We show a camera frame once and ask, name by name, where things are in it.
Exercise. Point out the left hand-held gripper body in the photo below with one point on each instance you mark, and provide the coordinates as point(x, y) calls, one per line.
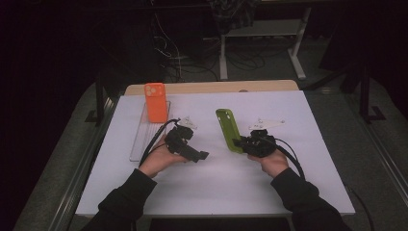
point(176, 142)

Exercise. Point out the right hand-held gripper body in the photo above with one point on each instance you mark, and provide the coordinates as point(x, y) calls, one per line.
point(260, 144)

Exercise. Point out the green printed phone case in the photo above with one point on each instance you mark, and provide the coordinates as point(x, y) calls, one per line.
point(227, 128)

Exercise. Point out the clear plastic storage rack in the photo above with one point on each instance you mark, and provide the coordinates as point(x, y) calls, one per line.
point(144, 141)

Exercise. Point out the orange phone case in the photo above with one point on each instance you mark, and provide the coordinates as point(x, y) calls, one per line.
point(156, 104)

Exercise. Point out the person's right hand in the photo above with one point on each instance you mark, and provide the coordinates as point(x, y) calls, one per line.
point(274, 163)

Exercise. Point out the person's left hand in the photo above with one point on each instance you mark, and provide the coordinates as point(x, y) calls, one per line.
point(157, 159)

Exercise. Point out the white table cover sheet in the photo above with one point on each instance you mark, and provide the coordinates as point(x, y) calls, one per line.
point(218, 192)

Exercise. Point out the black metal stand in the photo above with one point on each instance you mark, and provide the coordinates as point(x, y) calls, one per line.
point(100, 102)
point(365, 96)

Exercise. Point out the dark plaid cloth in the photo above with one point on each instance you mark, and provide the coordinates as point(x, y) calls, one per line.
point(232, 14)

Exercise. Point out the grey metal rail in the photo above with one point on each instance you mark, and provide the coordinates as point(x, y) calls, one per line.
point(80, 179)
point(381, 157)

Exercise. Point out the white metal desk frame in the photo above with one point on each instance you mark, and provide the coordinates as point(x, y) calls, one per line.
point(263, 28)

